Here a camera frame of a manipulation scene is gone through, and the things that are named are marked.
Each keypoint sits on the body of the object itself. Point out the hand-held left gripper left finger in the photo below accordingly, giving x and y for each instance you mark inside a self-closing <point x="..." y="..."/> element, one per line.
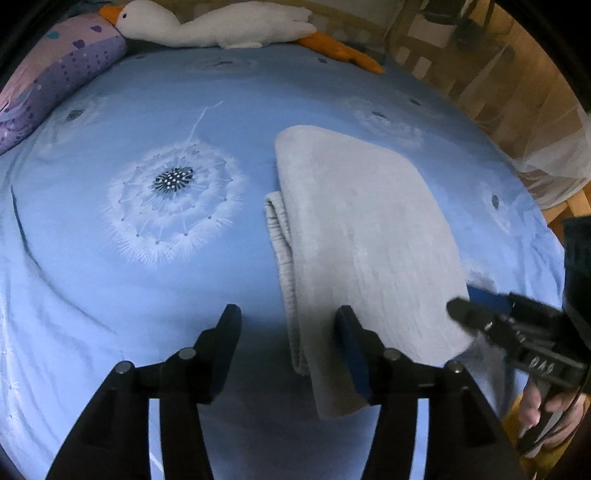
<point x="221" y="355"/>

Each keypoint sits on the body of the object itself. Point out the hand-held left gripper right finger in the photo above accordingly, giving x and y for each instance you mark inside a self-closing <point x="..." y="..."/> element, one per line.
<point x="356" y="364"/>

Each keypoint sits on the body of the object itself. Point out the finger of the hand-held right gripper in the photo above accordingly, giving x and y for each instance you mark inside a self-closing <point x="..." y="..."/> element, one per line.
<point x="480" y="321"/>
<point x="489" y="300"/>

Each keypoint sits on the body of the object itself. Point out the grey towel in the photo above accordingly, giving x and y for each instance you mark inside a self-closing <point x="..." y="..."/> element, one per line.
<point x="369" y="230"/>

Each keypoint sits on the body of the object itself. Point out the person's right hand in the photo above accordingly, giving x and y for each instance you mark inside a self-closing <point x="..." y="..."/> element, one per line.
<point x="532" y="406"/>

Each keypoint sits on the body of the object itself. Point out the blue dandelion print blanket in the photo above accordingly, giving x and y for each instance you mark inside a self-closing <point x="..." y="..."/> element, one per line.
<point x="138" y="277"/>

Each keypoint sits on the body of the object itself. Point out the white curtain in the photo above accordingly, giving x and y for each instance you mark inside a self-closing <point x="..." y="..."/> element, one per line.
<point x="554" y="157"/>

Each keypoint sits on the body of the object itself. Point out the white goose plush toy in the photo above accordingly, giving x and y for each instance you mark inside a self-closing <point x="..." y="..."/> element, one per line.
<point x="207" y="27"/>

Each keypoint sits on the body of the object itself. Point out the purple patterned pillow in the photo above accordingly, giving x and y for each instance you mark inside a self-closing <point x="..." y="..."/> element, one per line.
<point x="60" y="69"/>

